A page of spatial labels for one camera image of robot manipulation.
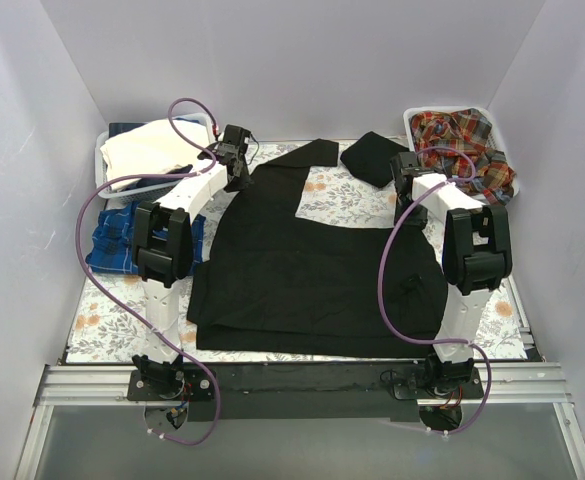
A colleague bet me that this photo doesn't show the blue plaid shirt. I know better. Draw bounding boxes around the blue plaid shirt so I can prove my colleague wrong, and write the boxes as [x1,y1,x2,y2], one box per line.
[86,201,206,286]

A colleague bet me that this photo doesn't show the white plastic basket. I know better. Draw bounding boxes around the white plastic basket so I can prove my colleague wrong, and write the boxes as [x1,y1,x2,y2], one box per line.
[402,105,523,206]
[95,113,214,186]

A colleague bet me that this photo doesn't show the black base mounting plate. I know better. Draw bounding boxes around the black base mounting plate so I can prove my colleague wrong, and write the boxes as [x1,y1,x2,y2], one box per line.
[126,362,484,422]

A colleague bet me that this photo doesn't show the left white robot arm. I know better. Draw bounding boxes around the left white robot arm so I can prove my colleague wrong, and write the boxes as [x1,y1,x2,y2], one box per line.
[127,125,252,407]

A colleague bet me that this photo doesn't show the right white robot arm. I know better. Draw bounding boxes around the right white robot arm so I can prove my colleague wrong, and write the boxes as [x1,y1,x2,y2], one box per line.
[390,151,512,398]

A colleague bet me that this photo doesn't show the right white plastic basket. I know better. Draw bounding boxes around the right white plastic basket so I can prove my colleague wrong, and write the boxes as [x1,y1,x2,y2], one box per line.
[402,105,523,206]

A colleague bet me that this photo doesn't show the folded black shirt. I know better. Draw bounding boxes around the folded black shirt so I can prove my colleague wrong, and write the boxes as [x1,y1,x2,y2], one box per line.
[340,131,408,189]

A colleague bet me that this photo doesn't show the black long sleeve shirt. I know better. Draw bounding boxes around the black long sleeve shirt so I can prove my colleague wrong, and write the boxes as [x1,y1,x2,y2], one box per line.
[187,139,447,359]

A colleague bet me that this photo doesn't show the cream white folded shirt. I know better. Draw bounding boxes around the cream white folded shirt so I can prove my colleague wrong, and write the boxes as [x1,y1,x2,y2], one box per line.
[100,118,213,190]

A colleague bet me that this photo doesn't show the left white plastic basket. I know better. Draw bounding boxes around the left white plastic basket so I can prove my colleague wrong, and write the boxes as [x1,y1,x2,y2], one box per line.
[95,113,214,186]

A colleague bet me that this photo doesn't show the floral patterned table mat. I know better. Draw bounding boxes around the floral patterned table mat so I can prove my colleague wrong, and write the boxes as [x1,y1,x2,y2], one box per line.
[63,142,532,364]

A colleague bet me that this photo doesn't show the red plaid shirt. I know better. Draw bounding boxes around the red plaid shirt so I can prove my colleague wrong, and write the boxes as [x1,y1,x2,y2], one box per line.
[409,108,517,206]

